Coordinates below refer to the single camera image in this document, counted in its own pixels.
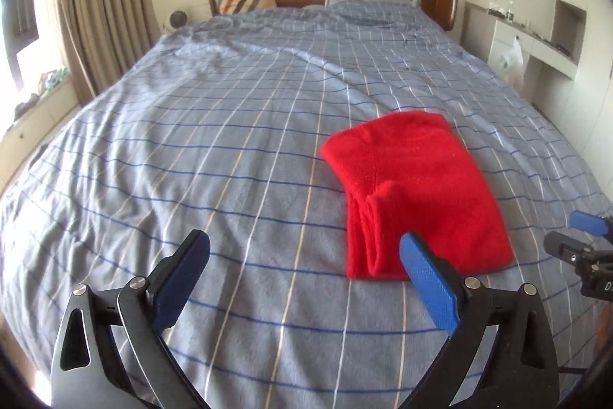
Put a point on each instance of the window sill clutter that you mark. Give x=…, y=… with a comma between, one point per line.
x=46, y=83

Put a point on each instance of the red knit sweater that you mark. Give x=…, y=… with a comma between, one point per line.
x=408, y=172

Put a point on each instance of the window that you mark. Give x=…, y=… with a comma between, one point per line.
x=19, y=30

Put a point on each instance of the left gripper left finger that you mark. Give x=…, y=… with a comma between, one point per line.
x=87, y=369

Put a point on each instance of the white desk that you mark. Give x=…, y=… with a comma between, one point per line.
x=486, y=36

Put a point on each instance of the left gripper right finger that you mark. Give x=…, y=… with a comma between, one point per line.
x=521, y=370

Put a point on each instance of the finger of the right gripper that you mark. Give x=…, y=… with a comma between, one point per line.
x=587, y=223

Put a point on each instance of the white plastic bag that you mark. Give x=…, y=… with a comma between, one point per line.
x=510, y=66

